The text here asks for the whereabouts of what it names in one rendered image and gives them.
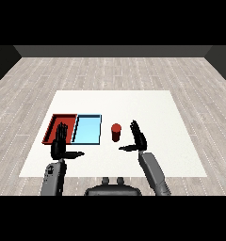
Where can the red can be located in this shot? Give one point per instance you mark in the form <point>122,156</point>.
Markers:
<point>116,131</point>

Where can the dark grey robot body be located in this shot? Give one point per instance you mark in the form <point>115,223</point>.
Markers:
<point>113,189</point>

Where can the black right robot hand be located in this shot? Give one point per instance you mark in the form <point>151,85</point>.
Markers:
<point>139,141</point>

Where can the red shallow open box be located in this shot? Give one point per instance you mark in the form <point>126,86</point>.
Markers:
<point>56,128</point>

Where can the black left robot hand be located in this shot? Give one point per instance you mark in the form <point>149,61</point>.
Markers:
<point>59,147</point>

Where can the light blue shallow open box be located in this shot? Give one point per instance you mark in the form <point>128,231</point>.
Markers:
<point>87,129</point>

